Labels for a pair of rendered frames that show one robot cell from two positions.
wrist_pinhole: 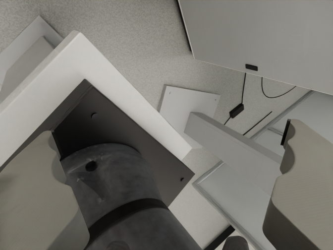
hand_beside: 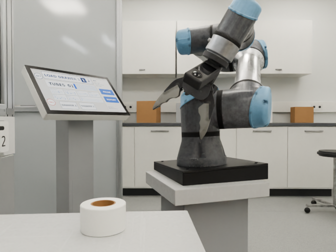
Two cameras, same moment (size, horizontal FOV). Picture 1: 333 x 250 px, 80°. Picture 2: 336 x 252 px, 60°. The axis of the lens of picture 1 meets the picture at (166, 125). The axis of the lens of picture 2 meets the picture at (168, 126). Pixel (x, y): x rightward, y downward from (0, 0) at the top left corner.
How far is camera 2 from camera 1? 68 cm
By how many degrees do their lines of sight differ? 52
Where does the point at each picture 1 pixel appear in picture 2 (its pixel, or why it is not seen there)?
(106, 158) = (191, 158)
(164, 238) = (189, 121)
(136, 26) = not seen: outside the picture
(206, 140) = not seen: hidden behind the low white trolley
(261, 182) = (88, 170)
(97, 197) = (200, 143)
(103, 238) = not seen: hidden behind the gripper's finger
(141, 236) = (194, 124)
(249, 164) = (83, 188)
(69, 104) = (194, 175)
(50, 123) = (203, 175)
